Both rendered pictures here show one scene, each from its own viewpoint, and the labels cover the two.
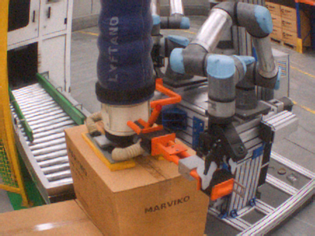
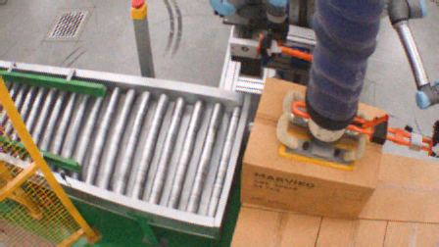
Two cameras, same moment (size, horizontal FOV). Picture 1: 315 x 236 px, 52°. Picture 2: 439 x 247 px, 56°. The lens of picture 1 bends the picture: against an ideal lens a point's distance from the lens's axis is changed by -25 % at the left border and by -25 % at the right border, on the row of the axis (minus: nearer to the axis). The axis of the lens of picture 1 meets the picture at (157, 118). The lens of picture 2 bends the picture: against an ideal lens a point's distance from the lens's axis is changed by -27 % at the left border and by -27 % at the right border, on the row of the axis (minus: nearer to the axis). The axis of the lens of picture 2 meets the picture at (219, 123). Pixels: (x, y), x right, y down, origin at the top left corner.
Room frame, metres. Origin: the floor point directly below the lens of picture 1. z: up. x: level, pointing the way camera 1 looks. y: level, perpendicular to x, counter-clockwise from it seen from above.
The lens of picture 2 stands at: (1.03, 1.14, 2.78)
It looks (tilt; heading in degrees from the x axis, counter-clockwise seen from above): 59 degrees down; 316
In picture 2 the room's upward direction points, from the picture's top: 2 degrees counter-clockwise
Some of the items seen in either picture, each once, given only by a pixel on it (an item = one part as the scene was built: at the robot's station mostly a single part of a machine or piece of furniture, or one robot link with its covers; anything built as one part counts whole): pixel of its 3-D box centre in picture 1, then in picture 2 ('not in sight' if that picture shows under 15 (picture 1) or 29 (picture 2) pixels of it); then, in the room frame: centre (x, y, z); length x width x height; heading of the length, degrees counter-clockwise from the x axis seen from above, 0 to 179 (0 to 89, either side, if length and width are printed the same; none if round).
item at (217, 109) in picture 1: (220, 106); not in sight; (0.98, -0.16, 1.30); 0.08 x 0.08 x 0.05
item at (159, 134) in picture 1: (157, 140); (379, 130); (1.27, 0.00, 1.07); 0.10 x 0.08 x 0.06; 118
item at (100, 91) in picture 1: (124, 85); (332, 99); (1.49, 0.12, 1.19); 0.23 x 0.23 x 0.04
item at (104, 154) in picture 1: (105, 145); (320, 151); (1.44, 0.20, 0.97); 0.34 x 0.10 x 0.05; 28
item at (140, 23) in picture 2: not in sight; (146, 64); (2.56, 0.19, 0.50); 0.07 x 0.07 x 1.00; 32
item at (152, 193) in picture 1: (131, 187); (318, 156); (1.49, 0.11, 0.74); 0.60 x 0.40 x 0.40; 28
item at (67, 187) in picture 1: (98, 180); (233, 161); (1.81, 0.31, 0.58); 0.70 x 0.03 x 0.06; 122
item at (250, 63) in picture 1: (245, 69); not in sight; (1.69, -0.40, 1.20); 0.13 x 0.12 x 0.14; 62
